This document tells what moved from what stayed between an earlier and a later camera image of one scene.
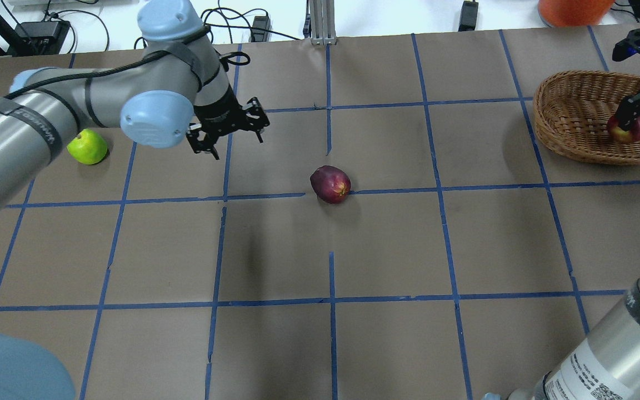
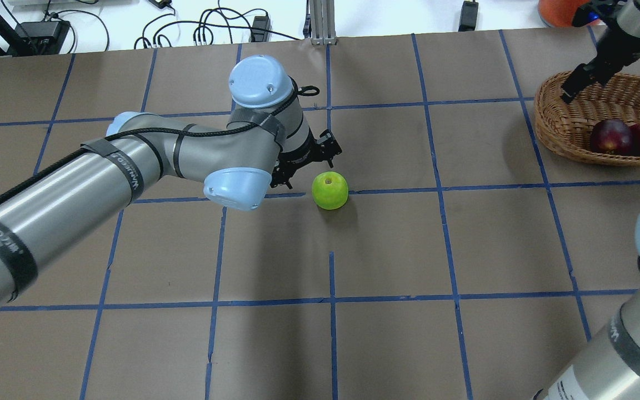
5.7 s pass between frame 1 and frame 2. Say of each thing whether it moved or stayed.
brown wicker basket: stayed
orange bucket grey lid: stayed
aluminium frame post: stayed
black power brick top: stayed
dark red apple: moved
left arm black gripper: moved
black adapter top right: stayed
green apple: moved
